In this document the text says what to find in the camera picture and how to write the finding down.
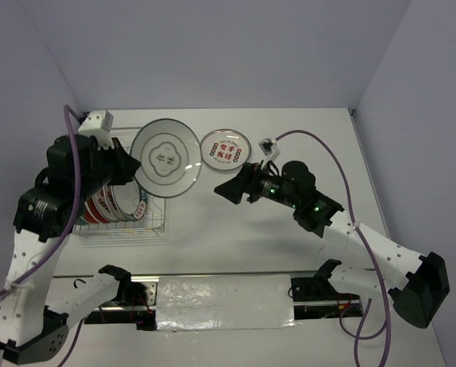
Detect white plate blue rim lettering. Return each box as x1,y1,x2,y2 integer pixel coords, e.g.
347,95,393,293
108,182,147,222

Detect silver foil tape patch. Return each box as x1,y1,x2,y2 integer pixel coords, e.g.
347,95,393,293
156,274,296,331

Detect white plate grey flower outline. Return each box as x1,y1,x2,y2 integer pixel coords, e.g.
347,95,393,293
130,118,202,199

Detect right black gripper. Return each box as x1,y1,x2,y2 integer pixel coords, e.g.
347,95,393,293
214,160,299,208

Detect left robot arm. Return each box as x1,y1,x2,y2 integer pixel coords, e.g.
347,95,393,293
0,135,141,365

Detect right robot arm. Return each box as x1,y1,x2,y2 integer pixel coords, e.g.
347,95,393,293
214,161,450,329

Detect white plate red characters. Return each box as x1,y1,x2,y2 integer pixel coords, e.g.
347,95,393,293
200,129,252,171
92,187,125,222

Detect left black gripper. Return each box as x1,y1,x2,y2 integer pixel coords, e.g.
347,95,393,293
79,135,142,198

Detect metal wire dish rack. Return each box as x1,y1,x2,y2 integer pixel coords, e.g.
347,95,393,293
69,125,172,239

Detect black metal base rail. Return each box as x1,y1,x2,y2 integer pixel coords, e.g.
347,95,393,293
84,277,363,331

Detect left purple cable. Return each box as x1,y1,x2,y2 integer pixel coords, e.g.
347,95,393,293
0,105,89,367

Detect purple cable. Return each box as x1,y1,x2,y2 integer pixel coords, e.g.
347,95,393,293
275,130,389,367
0,105,89,367

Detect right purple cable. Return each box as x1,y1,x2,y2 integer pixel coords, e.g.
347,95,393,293
275,130,389,367

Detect red and teal floral plate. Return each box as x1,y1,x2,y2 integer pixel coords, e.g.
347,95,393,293
81,196,110,224

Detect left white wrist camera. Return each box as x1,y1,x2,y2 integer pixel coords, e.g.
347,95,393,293
78,110,114,148

